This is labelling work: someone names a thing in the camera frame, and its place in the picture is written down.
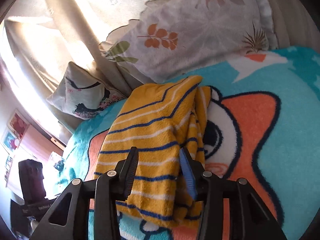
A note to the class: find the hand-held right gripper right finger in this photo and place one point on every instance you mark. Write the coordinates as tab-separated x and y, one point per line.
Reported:
187	175

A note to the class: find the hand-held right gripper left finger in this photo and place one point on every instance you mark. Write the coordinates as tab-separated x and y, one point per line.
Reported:
128	172

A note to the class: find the yellow striped sweater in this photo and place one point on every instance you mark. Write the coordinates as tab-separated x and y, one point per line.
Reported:
152	130

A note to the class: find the dark blue bundle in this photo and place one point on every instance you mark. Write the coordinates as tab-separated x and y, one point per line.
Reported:
59	165

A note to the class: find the bird print pillow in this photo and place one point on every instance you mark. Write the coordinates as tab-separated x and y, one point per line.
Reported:
82	97

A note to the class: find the wooden cabinet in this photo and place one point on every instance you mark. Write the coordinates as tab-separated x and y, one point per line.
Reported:
40	140

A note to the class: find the dark maroon bag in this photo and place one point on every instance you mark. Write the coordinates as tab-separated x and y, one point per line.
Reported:
32	180

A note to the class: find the dark box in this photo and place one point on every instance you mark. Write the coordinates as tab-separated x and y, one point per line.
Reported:
30	208

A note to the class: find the teal printed blanket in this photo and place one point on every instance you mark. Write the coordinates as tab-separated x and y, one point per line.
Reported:
275	110

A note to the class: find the leaf print pillow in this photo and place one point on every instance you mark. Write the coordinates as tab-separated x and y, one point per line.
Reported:
190	37

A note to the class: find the beige curtain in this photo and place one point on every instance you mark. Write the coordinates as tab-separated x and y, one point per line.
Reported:
75	37

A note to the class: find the red wall picture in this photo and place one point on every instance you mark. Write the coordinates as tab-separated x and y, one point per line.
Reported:
18	123

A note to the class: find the blue wall picture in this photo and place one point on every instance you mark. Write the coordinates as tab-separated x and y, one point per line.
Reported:
10	140

